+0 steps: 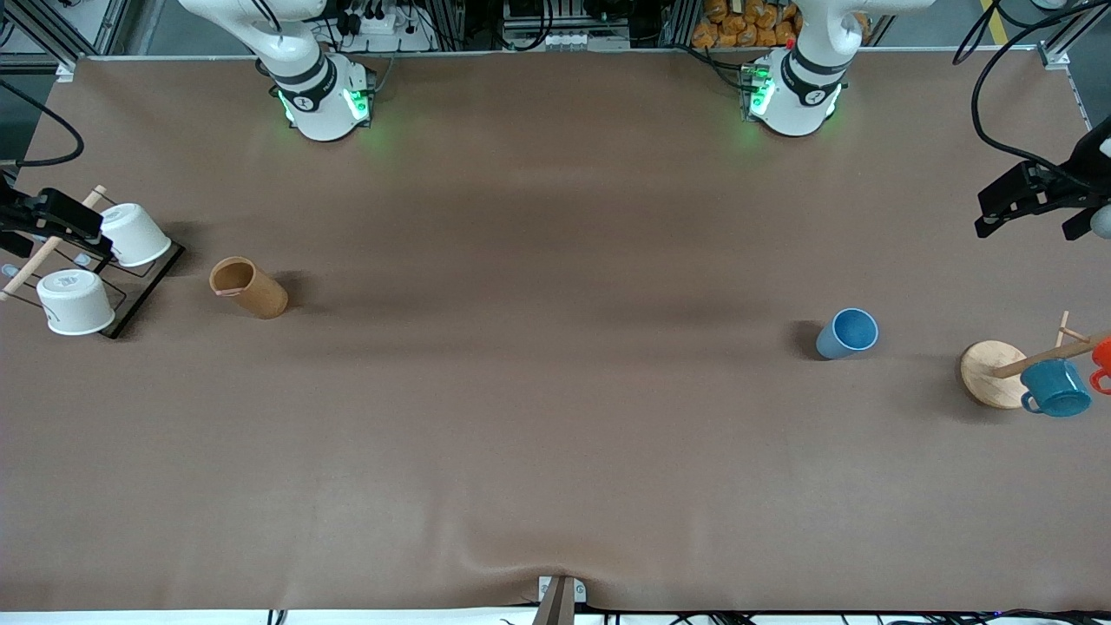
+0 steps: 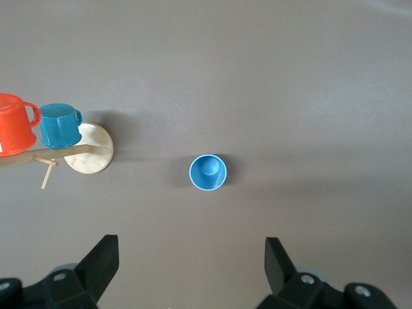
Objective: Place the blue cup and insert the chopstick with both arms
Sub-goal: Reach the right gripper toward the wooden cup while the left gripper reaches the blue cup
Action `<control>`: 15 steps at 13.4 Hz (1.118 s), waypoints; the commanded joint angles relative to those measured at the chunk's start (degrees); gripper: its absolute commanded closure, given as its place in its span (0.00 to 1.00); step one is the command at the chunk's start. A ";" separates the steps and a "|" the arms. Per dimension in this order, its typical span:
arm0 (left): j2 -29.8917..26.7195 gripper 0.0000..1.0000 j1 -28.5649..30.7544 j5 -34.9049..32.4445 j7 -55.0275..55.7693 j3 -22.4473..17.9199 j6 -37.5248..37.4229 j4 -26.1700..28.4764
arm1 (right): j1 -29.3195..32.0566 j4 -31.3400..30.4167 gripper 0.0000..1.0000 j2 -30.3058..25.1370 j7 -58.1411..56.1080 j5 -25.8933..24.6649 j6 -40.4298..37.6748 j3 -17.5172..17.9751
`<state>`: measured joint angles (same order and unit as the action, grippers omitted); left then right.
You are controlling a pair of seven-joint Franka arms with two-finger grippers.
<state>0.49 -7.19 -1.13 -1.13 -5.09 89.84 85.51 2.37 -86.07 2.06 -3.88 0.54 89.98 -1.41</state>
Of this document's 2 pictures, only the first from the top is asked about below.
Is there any blue cup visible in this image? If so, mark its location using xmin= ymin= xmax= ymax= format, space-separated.
xmin=816 ymin=308 xmax=879 ymax=360

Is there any white paper cup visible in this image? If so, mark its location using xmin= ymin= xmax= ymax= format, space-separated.
xmin=36 ymin=269 xmax=116 ymax=336
xmin=91 ymin=203 xmax=173 ymax=268

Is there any black wooden cup rack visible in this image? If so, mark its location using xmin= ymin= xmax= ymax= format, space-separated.
xmin=0 ymin=185 xmax=186 ymax=340

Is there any wooden mug tree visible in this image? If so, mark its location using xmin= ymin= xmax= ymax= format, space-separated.
xmin=960 ymin=311 xmax=1111 ymax=410

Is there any brown cylindrical holder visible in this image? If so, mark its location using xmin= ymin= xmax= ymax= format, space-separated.
xmin=209 ymin=256 xmax=289 ymax=319

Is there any teal mug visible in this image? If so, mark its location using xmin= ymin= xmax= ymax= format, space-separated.
xmin=1020 ymin=358 xmax=1093 ymax=418

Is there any orange bread pile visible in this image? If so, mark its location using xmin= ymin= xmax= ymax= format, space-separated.
xmin=692 ymin=0 xmax=871 ymax=49

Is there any white power strip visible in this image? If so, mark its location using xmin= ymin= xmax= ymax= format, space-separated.
xmin=334 ymin=0 xmax=435 ymax=53

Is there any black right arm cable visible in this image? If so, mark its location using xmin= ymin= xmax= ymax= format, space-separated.
xmin=0 ymin=80 xmax=85 ymax=168

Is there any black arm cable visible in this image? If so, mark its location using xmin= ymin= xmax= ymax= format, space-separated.
xmin=953 ymin=0 xmax=1111 ymax=188
xmin=0 ymin=80 xmax=85 ymax=168

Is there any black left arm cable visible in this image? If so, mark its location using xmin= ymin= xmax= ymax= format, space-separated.
xmin=953 ymin=0 xmax=1111 ymax=188

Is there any metal table clamp bracket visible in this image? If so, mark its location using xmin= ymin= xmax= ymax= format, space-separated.
xmin=531 ymin=575 xmax=588 ymax=625

